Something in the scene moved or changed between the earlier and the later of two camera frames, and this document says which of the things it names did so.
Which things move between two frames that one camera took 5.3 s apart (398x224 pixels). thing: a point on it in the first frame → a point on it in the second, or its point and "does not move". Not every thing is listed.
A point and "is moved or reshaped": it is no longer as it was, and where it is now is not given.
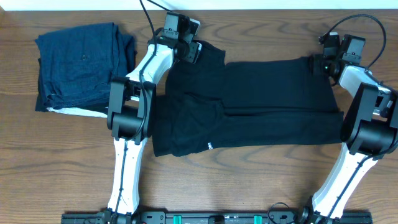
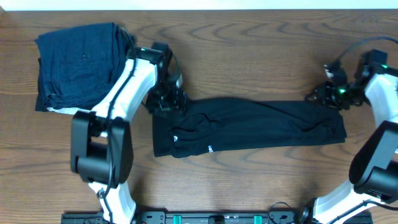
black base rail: [217, 217] does not move
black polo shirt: [210, 104] is moved or reshaped
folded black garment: [78, 73] does not move
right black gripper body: [325, 65] → [321, 96]
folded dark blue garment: [76, 68] does not move
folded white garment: [78, 111] does not move
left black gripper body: [193, 51] → [166, 104]
